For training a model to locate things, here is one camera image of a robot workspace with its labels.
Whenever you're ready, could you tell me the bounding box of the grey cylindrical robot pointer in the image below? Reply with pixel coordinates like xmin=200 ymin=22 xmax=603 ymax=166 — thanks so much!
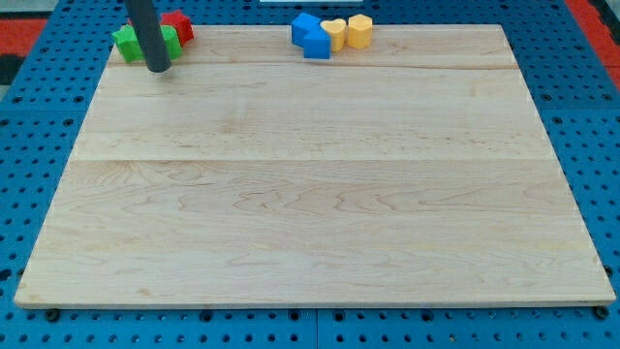
xmin=123 ymin=0 xmax=171 ymax=73

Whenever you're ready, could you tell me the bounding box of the blue pentagon block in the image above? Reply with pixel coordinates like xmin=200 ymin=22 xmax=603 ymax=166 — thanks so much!
xmin=302 ymin=25 xmax=331 ymax=59

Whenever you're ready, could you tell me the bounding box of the blue cube block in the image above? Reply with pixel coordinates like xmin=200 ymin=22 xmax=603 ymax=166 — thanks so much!
xmin=291 ymin=13 xmax=321 ymax=47

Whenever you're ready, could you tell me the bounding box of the green round block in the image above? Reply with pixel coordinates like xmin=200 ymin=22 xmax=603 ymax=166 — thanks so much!
xmin=160 ymin=25 xmax=183 ymax=60

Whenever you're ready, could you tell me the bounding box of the yellow hexagon block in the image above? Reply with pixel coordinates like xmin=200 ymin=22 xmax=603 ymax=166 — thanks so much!
xmin=347 ymin=14 xmax=373 ymax=49

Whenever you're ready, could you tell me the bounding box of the green star block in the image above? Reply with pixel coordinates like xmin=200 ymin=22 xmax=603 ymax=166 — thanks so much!
xmin=111 ymin=25 xmax=143 ymax=63

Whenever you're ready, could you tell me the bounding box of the yellow heart block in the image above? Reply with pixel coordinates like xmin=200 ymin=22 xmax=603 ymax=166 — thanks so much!
xmin=320 ymin=18 xmax=347 ymax=52

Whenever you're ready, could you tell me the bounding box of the red star block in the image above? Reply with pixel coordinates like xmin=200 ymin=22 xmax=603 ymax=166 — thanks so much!
xmin=161 ymin=10 xmax=194 ymax=47

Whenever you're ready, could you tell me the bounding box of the light wooden board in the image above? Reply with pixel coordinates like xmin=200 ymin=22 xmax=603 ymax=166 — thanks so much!
xmin=15 ymin=24 xmax=616 ymax=309

